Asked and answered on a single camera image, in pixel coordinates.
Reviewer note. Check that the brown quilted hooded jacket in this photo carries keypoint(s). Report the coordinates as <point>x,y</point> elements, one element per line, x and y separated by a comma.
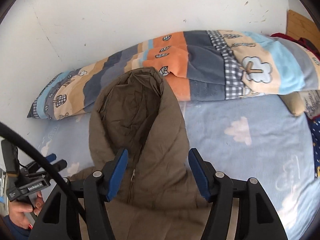
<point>150,135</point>

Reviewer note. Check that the light blue cloud-print bed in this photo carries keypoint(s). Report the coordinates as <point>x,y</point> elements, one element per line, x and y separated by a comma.
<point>250,155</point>

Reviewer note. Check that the patchwork tree-print rolled blanket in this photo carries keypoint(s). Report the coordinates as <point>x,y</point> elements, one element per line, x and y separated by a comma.
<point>205,62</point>

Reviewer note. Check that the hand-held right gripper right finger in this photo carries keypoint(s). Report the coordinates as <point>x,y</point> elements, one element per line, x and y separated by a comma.
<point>200,177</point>

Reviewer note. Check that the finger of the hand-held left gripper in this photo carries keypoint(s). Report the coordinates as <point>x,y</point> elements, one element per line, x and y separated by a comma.
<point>51,158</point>
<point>60,165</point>

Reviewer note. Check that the person's left hand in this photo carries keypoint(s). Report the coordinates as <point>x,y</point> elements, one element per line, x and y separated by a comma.
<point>21,215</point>

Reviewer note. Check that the person's left forearm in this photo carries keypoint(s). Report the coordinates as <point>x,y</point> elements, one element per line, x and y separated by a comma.
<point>11,230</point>

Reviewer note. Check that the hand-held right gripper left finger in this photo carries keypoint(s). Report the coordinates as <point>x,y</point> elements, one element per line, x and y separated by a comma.
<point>117,176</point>

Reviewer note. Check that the navy star-print pillow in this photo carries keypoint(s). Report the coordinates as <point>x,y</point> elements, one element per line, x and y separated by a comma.
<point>316,147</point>

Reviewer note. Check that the wooden headboard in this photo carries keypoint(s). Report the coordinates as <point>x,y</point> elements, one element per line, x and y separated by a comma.
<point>300,25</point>

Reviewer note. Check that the dark red cloth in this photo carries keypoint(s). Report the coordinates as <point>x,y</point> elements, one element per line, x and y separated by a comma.
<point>300,41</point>

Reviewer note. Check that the beige pillow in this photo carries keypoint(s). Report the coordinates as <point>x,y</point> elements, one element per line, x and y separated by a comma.
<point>293,103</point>

